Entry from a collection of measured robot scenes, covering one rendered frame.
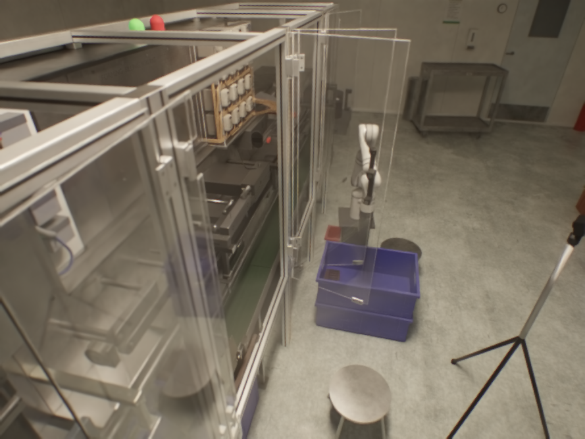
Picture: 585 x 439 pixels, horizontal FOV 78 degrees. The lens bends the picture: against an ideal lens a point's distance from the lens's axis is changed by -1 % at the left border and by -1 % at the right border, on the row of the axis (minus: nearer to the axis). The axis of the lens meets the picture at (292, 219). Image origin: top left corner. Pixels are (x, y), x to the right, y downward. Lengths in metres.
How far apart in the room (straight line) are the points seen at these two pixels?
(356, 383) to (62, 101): 1.73
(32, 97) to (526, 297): 3.05
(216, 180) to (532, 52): 5.70
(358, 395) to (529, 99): 5.84
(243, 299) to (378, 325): 0.98
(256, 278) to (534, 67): 5.82
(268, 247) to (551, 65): 5.73
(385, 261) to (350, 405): 1.02
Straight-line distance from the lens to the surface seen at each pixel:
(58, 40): 1.62
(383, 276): 2.61
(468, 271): 3.21
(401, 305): 2.30
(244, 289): 1.83
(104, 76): 1.47
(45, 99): 0.76
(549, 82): 7.03
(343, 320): 2.44
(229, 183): 1.86
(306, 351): 2.40
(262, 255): 2.00
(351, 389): 1.99
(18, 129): 1.13
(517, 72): 6.85
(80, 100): 0.71
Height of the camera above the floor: 1.93
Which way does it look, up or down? 34 degrees down
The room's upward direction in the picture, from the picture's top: straight up
